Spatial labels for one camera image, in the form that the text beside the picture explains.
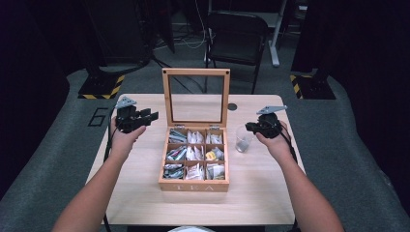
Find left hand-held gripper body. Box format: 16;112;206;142
114;96;147;134

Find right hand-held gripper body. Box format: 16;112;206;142
253;104;288;140

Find clear glass cup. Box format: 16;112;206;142
234;125;254;154

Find wooden tea box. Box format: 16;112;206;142
158;67;231;193

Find person's right hand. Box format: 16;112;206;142
255;120;293;161

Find person's left hand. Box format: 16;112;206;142
109;116;147;157

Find striped black stand base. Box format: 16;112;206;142
77;73;126;101
289;73;337;101

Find assortment of tea bags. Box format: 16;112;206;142
163;129;226;181

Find white desk leg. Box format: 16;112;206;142
269;0;288;68

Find black folding chair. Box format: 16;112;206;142
204;12;270;95

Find dark curtain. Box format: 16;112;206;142
0;0;71;201
291;0;410;214

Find person's white clothing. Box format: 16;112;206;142
167;225;216;232

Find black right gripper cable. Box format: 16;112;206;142
279;124;299;164

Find white floor cables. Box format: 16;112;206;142
154;0;215;51

